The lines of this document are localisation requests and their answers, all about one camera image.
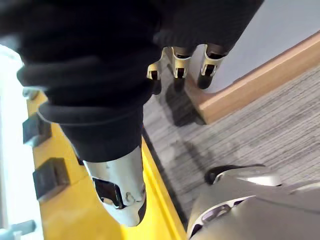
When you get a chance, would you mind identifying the grey metal shelf bolt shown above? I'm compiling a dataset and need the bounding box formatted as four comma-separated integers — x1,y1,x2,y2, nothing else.
22,87,41,100

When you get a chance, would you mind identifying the silver robot leg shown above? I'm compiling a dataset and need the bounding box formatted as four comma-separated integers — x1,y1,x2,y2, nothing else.
186,181,320,240

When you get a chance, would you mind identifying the wooden skirting board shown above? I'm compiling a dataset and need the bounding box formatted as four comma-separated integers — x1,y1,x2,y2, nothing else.
184,31,320,125

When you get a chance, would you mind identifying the grey metal shelf bracket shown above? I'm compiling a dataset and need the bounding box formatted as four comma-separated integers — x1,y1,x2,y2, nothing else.
0,219,37,240

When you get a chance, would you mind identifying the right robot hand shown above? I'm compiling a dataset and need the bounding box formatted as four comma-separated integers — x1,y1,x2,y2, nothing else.
0,0,265,228

